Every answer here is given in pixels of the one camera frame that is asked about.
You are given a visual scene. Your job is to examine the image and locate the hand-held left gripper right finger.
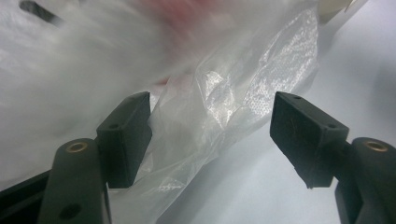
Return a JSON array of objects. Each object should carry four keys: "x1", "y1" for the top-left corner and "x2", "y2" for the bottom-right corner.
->
[{"x1": 269, "y1": 91, "x2": 396, "y2": 224}]

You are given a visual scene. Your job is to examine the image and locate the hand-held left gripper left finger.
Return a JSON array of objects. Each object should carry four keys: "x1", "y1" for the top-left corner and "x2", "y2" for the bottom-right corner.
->
[{"x1": 36, "y1": 91, "x2": 153, "y2": 224}]

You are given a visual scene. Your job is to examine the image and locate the clear plastic bag yellow print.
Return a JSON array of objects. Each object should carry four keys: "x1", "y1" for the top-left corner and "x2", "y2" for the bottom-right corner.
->
[{"x1": 0, "y1": 0, "x2": 321, "y2": 224}]

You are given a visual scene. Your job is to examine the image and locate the white plastic bin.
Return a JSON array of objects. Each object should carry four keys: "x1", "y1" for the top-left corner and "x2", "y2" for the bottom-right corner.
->
[{"x1": 317, "y1": 0, "x2": 370, "y2": 25}]

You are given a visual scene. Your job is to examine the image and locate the small red object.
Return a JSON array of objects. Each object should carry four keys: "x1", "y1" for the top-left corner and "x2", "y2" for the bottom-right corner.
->
[{"x1": 146, "y1": 0, "x2": 241, "y2": 91}]

